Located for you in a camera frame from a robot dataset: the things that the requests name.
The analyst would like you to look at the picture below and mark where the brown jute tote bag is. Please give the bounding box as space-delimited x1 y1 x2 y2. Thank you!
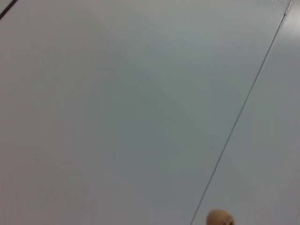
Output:
206 209 235 225

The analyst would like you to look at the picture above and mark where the thin dark wall strip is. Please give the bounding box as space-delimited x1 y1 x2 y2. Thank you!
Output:
0 0 18 20

